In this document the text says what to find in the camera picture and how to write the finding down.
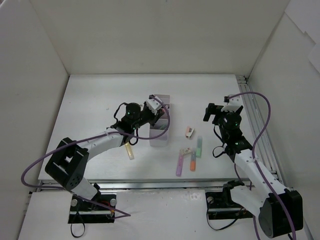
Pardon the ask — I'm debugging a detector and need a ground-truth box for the green highlighter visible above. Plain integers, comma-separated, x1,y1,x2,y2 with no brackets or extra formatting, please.
196,135,203,158

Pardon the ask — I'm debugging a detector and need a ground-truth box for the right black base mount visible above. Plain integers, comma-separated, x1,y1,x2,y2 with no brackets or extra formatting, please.
205,191,253,220

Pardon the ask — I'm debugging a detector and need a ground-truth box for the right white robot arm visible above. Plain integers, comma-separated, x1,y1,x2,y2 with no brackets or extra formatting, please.
203,103,304,239

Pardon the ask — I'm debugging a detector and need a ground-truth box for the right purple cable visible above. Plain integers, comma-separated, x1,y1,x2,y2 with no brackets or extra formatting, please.
224,91,298,240

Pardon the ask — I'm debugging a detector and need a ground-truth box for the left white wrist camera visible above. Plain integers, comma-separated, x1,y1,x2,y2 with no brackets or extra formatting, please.
145,95,164,115

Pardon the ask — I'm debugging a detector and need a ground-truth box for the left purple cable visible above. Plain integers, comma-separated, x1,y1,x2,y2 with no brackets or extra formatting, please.
20,94,171,221

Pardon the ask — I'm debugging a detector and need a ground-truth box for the orange highlighter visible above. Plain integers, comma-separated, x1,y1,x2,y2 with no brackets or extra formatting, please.
189,148,197,172

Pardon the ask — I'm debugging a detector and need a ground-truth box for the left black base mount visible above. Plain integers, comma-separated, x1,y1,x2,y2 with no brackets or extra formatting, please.
68,195,115,224

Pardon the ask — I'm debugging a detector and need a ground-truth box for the white compartment organizer box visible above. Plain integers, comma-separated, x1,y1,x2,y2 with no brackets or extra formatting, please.
149,94,171,147

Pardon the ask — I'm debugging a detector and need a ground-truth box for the front aluminium rail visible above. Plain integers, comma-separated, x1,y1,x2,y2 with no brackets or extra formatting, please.
37,177,283,191

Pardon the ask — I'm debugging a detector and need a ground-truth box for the purple cable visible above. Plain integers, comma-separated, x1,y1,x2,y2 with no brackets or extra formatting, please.
20,94,171,221
224,91,298,240

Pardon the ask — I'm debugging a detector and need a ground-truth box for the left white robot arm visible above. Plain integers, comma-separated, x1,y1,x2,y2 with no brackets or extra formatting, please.
45,99,168,210

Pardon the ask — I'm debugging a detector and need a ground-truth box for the small white eraser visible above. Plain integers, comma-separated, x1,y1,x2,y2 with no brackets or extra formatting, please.
179,147,194,156

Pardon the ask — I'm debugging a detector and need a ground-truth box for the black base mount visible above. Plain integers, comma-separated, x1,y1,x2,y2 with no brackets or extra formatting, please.
205,191,253,220
68,195,115,224

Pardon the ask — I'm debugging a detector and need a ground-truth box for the purple highlighter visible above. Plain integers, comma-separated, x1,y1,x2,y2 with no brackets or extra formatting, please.
175,153,184,177

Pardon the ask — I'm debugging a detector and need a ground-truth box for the yellow highlighter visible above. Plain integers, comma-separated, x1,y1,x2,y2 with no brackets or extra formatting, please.
124,142,135,160

